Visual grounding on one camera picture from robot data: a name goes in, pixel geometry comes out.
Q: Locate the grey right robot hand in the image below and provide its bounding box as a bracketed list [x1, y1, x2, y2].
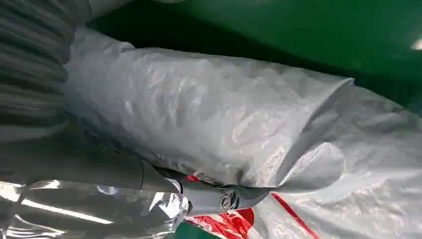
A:
[0, 114, 272, 217]

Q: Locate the shiny clear plastic bag parcel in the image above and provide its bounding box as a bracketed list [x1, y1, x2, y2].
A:
[0, 179, 191, 239]

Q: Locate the ribbed grey right arm sleeve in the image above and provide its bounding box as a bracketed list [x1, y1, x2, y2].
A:
[0, 0, 132, 144]

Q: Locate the red and white parcel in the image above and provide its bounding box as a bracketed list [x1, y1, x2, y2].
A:
[184, 175, 256, 239]

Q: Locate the grey parcel with red stripe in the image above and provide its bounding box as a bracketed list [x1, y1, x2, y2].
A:
[248, 82, 422, 239]

